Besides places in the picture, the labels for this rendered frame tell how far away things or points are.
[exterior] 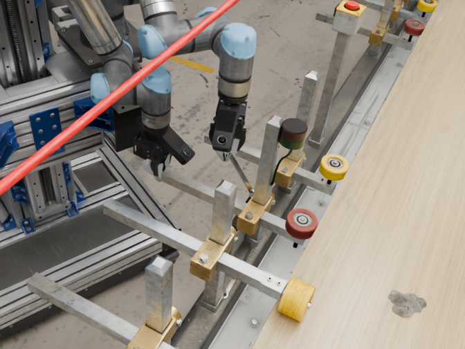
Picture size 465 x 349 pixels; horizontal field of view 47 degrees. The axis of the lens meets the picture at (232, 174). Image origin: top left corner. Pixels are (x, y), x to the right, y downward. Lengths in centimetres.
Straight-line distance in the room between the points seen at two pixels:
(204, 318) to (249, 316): 16
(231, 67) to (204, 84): 219
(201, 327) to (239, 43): 70
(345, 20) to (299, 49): 223
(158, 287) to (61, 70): 97
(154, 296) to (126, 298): 130
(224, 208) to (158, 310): 25
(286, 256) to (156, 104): 63
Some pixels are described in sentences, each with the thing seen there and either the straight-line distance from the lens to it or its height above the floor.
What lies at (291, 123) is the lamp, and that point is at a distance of 125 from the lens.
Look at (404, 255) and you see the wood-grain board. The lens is 139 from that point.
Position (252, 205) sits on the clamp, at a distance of 142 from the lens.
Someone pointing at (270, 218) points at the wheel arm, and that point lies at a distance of 142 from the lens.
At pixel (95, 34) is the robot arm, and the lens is 138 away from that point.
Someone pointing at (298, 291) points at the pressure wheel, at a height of 98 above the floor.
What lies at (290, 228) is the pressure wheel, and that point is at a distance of 136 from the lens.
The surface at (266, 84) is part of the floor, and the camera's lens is 343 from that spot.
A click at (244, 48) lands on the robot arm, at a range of 115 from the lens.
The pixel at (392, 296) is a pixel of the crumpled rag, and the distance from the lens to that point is 129.
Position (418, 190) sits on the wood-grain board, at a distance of 157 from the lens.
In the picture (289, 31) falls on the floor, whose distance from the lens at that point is 405.
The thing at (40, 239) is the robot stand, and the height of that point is 21.
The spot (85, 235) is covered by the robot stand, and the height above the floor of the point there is 21.
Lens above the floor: 191
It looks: 44 degrees down
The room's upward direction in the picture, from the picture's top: 8 degrees clockwise
